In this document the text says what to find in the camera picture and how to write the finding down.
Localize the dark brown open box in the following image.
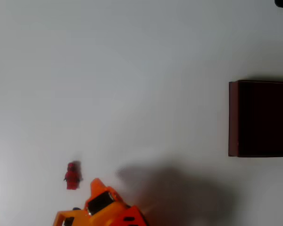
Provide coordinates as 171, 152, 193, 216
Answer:
228, 80, 283, 158

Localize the small red toy figure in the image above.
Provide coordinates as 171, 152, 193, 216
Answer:
63, 161, 82, 190

